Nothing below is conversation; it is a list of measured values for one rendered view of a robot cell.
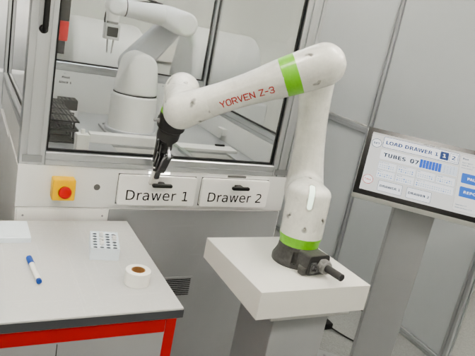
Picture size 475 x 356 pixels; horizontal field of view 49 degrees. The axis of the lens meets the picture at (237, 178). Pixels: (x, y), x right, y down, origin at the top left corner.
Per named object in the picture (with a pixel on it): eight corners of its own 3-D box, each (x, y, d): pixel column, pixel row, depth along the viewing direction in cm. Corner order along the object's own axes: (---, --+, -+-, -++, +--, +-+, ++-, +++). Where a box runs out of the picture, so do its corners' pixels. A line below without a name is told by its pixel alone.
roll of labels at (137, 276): (145, 291, 142) (148, 277, 141) (120, 285, 142) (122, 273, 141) (151, 279, 148) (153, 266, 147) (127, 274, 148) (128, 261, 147)
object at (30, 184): (280, 210, 217) (288, 177, 213) (14, 206, 169) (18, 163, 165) (196, 147, 297) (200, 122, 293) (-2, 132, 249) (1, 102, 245)
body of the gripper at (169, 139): (156, 119, 172) (149, 142, 177) (162, 134, 166) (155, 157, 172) (177, 121, 176) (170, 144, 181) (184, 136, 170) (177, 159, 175)
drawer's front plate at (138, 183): (193, 206, 196) (198, 179, 193) (116, 205, 182) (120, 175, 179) (191, 204, 197) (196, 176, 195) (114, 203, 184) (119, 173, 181)
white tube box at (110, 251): (118, 260, 155) (120, 249, 154) (89, 259, 153) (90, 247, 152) (116, 243, 167) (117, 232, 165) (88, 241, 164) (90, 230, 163)
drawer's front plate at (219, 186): (265, 208, 211) (271, 181, 208) (198, 206, 197) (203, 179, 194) (263, 205, 212) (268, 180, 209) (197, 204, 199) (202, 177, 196)
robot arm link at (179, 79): (203, 71, 166) (169, 62, 164) (204, 90, 156) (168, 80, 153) (191, 109, 174) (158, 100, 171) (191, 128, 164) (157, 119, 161)
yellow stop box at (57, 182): (74, 202, 172) (77, 181, 170) (51, 201, 169) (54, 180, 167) (71, 196, 176) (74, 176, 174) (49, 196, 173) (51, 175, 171)
